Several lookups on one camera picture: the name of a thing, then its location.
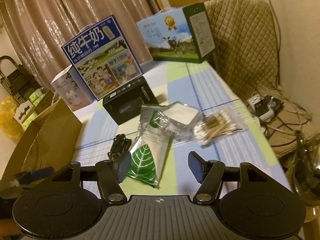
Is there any beige curtain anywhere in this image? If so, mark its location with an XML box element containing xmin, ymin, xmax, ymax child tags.
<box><xmin>1</xmin><ymin>0</ymin><xmax>152</xmax><ymax>88</ymax></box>

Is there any yellow plastic bag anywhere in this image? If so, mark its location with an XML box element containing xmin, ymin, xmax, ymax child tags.
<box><xmin>0</xmin><ymin>96</ymin><xmax>23</xmax><ymax>141</ymax></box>

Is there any green cow milk carton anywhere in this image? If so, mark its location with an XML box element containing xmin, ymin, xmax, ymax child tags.
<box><xmin>137</xmin><ymin>3</ymin><xmax>216</xmax><ymax>63</ymax></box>

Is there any green leaf foil pouch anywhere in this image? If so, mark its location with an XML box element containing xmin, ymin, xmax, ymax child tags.
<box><xmin>127</xmin><ymin>105</ymin><xmax>172</xmax><ymax>187</ymax></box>

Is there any brown cardboard box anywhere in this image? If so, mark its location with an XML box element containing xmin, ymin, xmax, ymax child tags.
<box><xmin>2</xmin><ymin>100</ymin><xmax>82</xmax><ymax>180</ymax></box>

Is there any black folded rack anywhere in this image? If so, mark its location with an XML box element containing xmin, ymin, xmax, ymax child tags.
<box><xmin>1</xmin><ymin>55</ymin><xmax>41</xmax><ymax>105</ymax></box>

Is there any quilted beige chair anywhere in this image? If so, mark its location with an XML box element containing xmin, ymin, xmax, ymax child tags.
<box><xmin>204</xmin><ymin>0</ymin><xmax>316</xmax><ymax>158</ymax></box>

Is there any black product box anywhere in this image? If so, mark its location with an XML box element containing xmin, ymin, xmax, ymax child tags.
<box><xmin>103</xmin><ymin>76</ymin><xmax>158</xmax><ymax>125</ymax></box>

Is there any white appliance box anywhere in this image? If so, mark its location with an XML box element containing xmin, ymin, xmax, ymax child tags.
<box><xmin>51</xmin><ymin>65</ymin><xmax>95</xmax><ymax>112</ymax></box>

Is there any cotton swabs plastic bag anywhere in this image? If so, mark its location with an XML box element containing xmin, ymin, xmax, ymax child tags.
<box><xmin>193</xmin><ymin>107</ymin><xmax>248</xmax><ymax>147</ymax></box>

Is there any white power strip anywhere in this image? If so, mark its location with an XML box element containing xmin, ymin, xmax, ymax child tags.
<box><xmin>247</xmin><ymin>94</ymin><xmax>274</xmax><ymax>122</ymax></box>

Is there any black wall power cable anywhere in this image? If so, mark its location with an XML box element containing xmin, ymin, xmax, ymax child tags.
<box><xmin>265</xmin><ymin>0</ymin><xmax>283</xmax><ymax>91</ymax></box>

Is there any blue cartoon milk carton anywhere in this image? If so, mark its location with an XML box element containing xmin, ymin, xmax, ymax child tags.
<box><xmin>61</xmin><ymin>15</ymin><xmax>142</xmax><ymax>101</ymax></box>

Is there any white pad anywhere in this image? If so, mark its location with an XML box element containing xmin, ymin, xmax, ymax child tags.
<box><xmin>150</xmin><ymin>101</ymin><xmax>201</xmax><ymax>141</ymax></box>

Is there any stainless steel kettle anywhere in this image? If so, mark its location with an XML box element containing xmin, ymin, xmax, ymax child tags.
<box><xmin>286</xmin><ymin>131</ymin><xmax>319</xmax><ymax>206</ymax></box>

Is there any black charger on strip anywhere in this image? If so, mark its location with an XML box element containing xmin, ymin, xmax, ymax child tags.
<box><xmin>254</xmin><ymin>99</ymin><xmax>273</xmax><ymax>118</ymax></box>

